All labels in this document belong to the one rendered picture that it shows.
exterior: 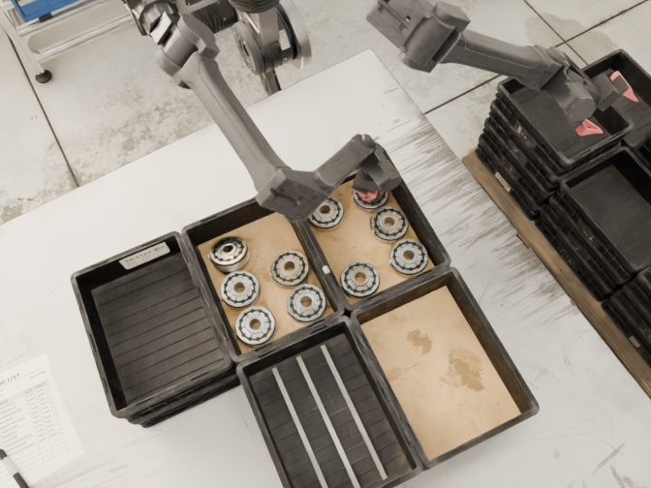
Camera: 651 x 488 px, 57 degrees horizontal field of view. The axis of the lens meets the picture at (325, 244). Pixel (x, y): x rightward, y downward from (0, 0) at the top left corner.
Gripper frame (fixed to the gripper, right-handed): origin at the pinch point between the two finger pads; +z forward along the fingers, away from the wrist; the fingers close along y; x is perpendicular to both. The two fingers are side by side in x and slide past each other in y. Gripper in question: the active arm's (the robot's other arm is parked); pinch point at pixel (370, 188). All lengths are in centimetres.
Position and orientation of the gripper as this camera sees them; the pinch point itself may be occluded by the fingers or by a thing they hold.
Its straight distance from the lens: 167.8
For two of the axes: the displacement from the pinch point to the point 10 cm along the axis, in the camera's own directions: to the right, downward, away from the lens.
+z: 0.6, 4.0, 9.2
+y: 4.3, -8.4, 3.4
